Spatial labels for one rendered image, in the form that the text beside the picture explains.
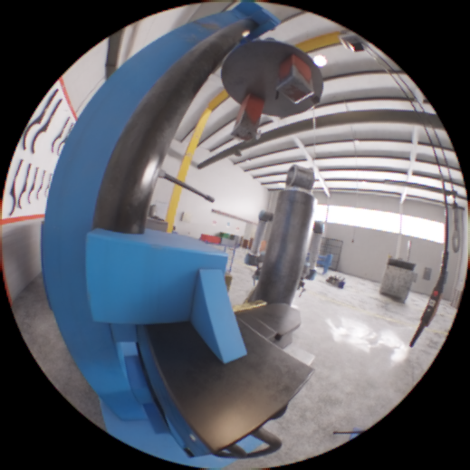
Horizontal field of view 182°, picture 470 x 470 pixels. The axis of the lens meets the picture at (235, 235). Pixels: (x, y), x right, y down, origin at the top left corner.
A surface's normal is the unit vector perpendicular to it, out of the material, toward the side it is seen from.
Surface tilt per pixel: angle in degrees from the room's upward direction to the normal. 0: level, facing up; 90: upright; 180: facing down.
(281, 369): 0
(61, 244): 90
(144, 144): 90
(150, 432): 0
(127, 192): 90
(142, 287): 90
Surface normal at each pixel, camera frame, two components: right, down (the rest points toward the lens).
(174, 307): 0.62, 0.15
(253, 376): 0.22, -0.97
